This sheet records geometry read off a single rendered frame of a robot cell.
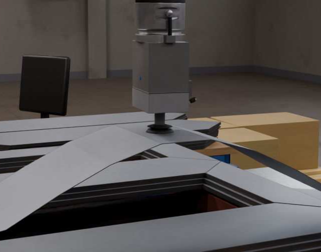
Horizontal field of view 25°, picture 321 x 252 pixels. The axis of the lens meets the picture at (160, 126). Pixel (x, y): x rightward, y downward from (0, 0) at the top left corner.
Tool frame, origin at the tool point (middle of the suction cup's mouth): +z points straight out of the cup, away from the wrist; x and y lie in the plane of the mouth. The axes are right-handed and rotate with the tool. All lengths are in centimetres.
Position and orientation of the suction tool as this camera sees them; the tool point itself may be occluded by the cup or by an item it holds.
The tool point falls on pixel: (159, 139)
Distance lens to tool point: 112.0
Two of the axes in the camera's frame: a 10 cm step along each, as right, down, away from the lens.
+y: -3.2, -1.6, 9.3
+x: -9.5, 0.5, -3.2
